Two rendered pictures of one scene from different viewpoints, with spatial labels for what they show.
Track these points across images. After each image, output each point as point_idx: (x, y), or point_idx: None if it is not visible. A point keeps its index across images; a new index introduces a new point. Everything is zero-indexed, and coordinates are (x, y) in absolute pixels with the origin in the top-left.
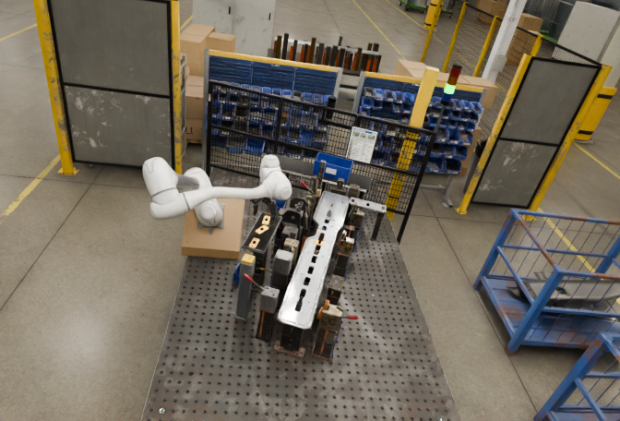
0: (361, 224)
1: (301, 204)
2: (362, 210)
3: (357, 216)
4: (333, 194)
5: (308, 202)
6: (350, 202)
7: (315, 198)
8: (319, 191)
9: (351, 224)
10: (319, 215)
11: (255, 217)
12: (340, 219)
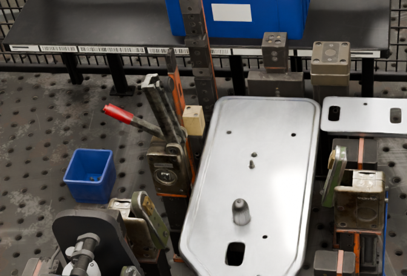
0: (382, 221)
1: (85, 251)
2: (375, 146)
3: (358, 197)
4: (256, 103)
5: (140, 201)
6: (323, 126)
7: (180, 153)
8: (194, 117)
9: (345, 226)
10: (205, 229)
11: (20, 231)
12: (292, 225)
